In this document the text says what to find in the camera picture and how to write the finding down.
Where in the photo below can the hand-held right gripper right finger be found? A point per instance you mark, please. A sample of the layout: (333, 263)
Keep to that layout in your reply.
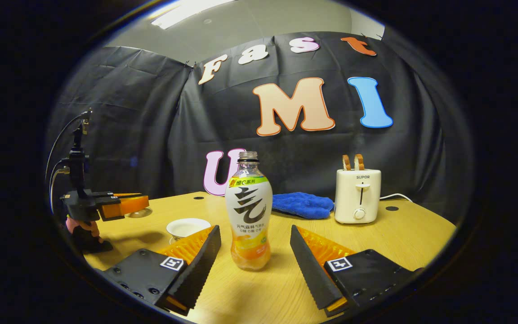
(310, 270)

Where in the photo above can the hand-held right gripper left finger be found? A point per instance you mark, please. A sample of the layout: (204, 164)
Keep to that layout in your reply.
(200, 270)

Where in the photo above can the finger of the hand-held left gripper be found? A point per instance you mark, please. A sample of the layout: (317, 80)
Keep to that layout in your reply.
(124, 195)
(124, 207)

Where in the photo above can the cream ceramic teacup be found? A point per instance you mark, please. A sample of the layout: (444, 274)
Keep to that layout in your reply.
(185, 227)

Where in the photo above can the clear water bottle orange label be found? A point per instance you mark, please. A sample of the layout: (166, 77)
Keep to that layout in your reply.
(249, 211)

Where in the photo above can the black backdrop cloth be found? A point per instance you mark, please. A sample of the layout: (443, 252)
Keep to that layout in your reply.
(151, 135)

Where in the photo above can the blue towel cloth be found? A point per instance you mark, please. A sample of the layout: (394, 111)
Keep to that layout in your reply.
(301, 204)

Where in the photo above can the cream toaster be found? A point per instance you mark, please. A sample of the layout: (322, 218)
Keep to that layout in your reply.
(357, 195)

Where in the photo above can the bread slice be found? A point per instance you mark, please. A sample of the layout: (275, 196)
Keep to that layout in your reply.
(359, 162)
(346, 163)

